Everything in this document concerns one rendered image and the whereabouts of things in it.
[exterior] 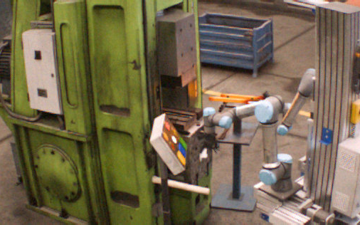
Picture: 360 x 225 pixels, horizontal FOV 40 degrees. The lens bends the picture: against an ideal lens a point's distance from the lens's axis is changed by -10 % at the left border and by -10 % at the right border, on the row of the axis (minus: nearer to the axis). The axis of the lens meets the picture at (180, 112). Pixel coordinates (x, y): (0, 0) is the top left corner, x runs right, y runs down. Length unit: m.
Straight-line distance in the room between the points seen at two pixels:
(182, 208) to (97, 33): 1.56
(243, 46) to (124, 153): 3.99
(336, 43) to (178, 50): 1.25
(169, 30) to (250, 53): 4.06
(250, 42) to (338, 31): 4.70
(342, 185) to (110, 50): 1.85
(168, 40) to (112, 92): 0.54
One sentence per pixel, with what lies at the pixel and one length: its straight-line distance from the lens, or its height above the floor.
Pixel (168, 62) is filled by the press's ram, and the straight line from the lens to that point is 3.80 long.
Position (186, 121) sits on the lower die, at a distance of 4.02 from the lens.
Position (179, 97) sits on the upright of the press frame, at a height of 1.03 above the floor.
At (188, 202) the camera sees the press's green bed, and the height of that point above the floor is 0.32.
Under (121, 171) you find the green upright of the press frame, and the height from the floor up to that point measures 0.62.
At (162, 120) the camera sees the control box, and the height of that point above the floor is 1.20.
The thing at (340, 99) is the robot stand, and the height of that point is 1.50.
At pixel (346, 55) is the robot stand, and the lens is 3.01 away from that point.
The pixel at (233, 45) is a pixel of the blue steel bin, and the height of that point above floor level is 0.43.
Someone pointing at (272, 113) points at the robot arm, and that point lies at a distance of 3.10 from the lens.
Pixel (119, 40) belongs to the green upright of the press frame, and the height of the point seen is 1.66.
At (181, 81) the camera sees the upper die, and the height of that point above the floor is 1.31.
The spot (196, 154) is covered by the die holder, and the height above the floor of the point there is 0.71.
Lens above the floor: 2.66
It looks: 24 degrees down
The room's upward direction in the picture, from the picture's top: 3 degrees counter-clockwise
